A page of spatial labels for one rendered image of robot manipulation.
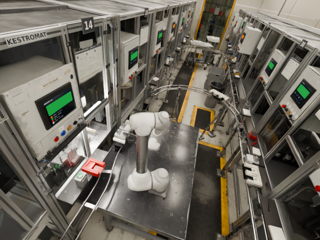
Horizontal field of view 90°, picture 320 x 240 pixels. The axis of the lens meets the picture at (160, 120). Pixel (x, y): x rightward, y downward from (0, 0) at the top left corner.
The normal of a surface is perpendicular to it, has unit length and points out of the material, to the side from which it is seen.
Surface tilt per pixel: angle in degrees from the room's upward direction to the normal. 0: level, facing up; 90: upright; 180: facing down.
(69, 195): 0
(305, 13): 90
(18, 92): 90
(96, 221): 0
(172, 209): 0
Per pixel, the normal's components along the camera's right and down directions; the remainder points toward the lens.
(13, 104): 0.95, 0.28
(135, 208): 0.14, -0.76
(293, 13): -0.27, 0.58
